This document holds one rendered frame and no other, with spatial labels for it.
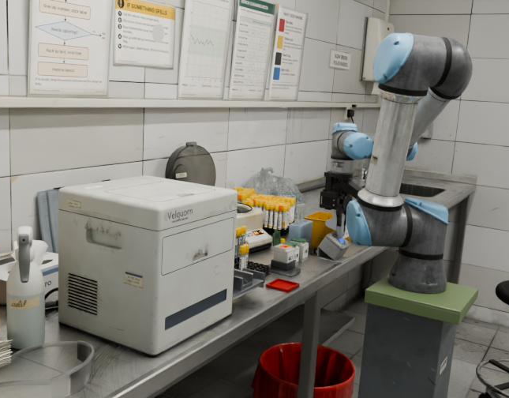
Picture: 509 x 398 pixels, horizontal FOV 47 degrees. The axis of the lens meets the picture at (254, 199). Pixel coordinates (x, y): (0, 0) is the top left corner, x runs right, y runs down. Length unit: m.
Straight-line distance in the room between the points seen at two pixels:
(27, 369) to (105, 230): 0.29
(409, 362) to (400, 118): 0.63
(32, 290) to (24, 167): 0.56
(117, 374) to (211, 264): 0.31
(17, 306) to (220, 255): 0.42
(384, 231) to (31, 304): 0.84
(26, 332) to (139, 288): 0.23
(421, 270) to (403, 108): 0.43
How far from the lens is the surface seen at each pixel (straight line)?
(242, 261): 1.58
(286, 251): 1.70
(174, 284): 1.19
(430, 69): 1.43
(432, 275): 1.60
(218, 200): 1.26
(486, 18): 3.99
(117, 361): 1.20
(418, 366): 1.63
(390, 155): 1.47
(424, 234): 1.57
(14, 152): 1.68
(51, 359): 1.22
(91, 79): 1.83
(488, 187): 3.97
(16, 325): 1.25
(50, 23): 1.73
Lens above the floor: 1.41
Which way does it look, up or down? 11 degrees down
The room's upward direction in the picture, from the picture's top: 3 degrees clockwise
